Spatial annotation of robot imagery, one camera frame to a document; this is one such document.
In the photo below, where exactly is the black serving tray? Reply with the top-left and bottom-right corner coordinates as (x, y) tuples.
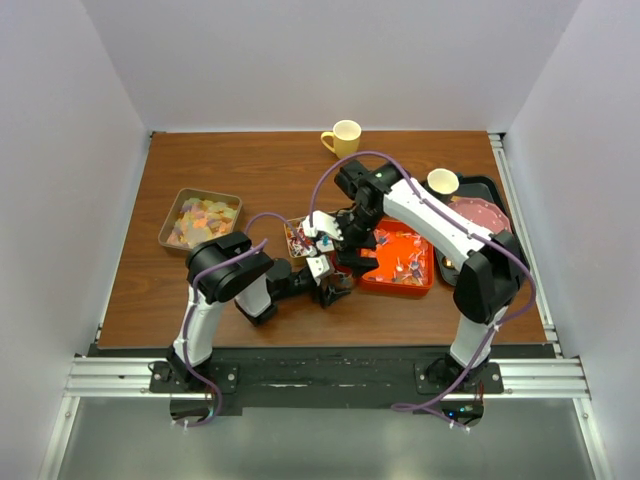
(434, 173), (511, 286)

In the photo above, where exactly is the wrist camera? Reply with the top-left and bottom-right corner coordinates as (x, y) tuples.
(301, 210), (344, 247)
(306, 255), (334, 285)

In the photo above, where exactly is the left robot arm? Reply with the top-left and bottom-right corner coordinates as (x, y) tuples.
(167, 232), (351, 392)

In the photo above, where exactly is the silver tin of gummies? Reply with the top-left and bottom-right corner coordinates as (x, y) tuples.
(158, 188), (243, 252)

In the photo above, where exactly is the pink dotted plate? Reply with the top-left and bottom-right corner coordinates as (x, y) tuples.
(448, 196), (512, 234)

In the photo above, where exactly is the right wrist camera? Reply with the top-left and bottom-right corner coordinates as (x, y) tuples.
(301, 210), (344, 247)

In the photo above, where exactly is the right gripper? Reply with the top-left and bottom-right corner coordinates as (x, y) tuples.
(324, 206), (383, 279)

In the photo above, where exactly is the yellow mug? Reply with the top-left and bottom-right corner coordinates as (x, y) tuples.
(320, 120), (362, 159)

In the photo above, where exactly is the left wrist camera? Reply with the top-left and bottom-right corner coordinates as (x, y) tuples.
(306, 255), (334, 285)

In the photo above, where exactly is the gold tin of lollipops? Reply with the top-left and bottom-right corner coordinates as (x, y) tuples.
(284, 217), (335, 267)

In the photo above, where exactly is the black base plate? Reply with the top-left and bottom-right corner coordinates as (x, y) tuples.
(149, 344), (501, 416)

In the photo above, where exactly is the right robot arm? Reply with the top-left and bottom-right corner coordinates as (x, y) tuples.
(334, 159), (528, 393)

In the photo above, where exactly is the orange tray of candies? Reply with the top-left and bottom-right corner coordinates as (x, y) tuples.
(358, 219), (435, 298)

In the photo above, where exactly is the aluminium rail frame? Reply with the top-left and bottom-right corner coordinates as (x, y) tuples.
(44, 132), (612, 479)

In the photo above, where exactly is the dark green cup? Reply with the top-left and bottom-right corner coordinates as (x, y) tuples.
(424, 168), (460, 204)

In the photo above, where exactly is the clear plastic jar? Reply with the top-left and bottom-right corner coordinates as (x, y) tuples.
(331, 271), (356, 291)

